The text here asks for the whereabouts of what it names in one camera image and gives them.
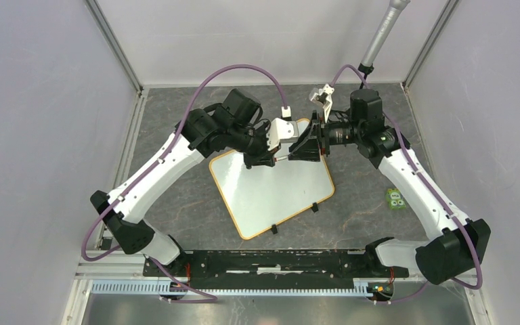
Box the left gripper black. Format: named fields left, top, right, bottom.
left=228, top=121, right=282, bottom=170

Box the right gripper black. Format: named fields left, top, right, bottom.
left=288, top=110, right=363, bottom=163

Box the yellow framed whiteboard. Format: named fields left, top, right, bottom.
left=209, top=118, right=336, bottom=241

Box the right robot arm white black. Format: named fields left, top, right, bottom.
left=288, top=85, right=491, bottom=290

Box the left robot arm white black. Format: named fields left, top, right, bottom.
left=90, top=89, right=269, bottom=276

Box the green whiteboard eraser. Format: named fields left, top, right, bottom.
left=385, top=188, right=406, bottom=210

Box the silver microphone on tripod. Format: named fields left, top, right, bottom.
left=357, top=0, right=410, bottom=80

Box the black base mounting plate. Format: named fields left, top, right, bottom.
left=166, top=249, right=410, bottom=290

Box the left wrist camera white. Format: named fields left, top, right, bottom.
left=266, top=118, right=300, bottom=151

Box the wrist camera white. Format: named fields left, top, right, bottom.
left=309, top=84, right=334, bottom=123
left=266, top=118, right=300, bottom=151

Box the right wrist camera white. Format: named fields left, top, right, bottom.
left=309, top=84, right=334, bottom=123

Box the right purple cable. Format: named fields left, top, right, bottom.
left=329, top=64, right=484, bottom=306

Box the aluminium rail with comb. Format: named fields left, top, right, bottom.
left=76, top=251, right=483, bottom=297

